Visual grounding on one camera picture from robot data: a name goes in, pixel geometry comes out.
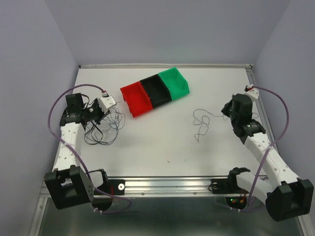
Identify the blue black wire bundle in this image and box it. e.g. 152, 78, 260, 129
83, 107, 126, 146

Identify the thin grey wire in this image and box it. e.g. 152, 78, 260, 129
192, 108, 228, 142

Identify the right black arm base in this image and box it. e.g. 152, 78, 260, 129
208, 167, 259, 213

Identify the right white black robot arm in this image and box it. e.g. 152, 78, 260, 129
222, 93, 314, 222

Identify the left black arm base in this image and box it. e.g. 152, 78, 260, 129
89, 169, 126, 214

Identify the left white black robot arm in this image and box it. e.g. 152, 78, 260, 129
44, 92, 116, 209

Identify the red plastic bin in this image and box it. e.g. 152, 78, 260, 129
120, 82, 153, 118

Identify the green plastic bin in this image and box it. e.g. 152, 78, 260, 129
158, 67, 190, 101

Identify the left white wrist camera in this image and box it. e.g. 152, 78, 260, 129
97, 91, 117, 113

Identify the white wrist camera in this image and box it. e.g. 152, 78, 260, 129
97, 91, 117, 113
244, 84, 259, 102

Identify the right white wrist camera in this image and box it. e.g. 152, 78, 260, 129
244, 84, 259, 102

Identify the right side aluminium rail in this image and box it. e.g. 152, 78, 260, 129
246, 68, 278, 142

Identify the aluminium rail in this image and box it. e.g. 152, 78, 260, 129
246, 68, 278, 142
79, 63, 253, 69
39, 174, 302, 197

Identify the back aluminium rail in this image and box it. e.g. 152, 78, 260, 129
79, 63, 253, 69

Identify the front aluminium rail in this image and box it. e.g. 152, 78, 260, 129
39, 174, 302, 197

